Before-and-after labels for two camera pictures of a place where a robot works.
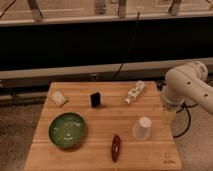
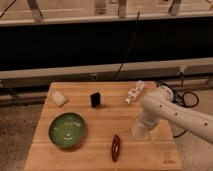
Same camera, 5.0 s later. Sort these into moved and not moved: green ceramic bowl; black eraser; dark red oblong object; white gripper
Moved: white gripper
Not moved: green ceramic bowl; black eraser; dark red oblong object
